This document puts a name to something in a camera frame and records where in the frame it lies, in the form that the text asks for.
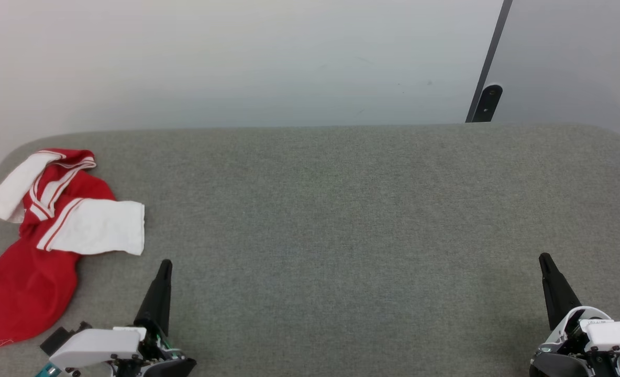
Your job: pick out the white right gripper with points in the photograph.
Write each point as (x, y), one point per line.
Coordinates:
(611, 335)

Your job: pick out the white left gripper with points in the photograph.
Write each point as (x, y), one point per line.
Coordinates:
(98, 345)

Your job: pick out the red and white jersey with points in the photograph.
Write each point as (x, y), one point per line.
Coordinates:
(22, 293)

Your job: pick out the dark door frame strip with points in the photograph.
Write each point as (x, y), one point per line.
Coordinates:
(494, 44)

